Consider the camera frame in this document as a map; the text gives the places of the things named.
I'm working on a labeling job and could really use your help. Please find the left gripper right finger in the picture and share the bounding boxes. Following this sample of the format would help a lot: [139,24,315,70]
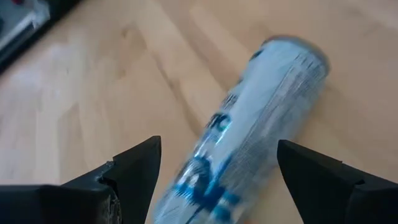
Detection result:
[276,139,398,224]

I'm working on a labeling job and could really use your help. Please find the white blue Celsius can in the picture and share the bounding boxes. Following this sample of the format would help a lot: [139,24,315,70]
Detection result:
[151,34,331,224]

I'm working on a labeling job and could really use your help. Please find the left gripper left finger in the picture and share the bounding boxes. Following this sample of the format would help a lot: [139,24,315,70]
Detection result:
[0,135,163,224]

